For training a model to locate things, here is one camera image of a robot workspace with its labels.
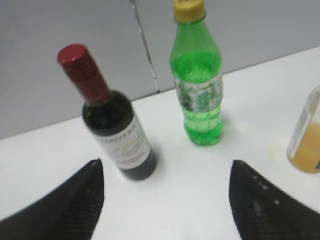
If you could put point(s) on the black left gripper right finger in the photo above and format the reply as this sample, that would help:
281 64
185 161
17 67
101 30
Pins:
262 211

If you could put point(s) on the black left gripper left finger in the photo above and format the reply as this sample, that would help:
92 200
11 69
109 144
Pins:
69 212

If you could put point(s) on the NFC orange juice bottle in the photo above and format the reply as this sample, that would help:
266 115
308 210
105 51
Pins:
303 150

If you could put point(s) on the dark red wine bottle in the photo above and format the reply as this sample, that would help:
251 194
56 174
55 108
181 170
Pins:
109 115

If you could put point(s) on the green plastic soda bottle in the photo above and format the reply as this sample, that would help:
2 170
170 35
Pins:
197 68

